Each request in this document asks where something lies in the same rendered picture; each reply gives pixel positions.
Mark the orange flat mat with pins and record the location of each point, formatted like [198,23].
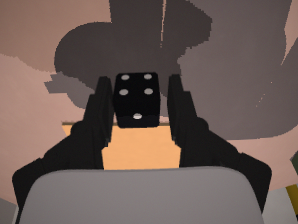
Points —
[141,148]

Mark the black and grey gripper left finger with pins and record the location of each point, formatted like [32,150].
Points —
[82,149]

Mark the black die with white pips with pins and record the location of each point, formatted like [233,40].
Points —
[136,100]

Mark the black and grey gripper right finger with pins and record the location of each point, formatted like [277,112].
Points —
[201,143]

